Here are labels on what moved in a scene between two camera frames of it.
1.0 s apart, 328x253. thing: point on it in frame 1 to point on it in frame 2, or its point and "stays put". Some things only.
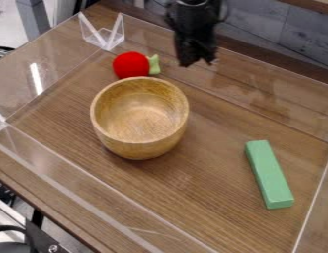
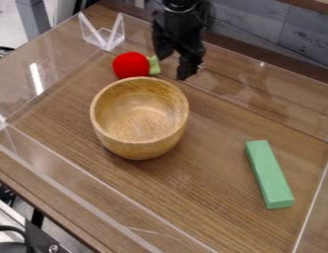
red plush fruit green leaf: x=133 y=64 stays put
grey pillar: x=34 y=17 stays put
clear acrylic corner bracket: x=103 y=38 stays put
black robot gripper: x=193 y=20 to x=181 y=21
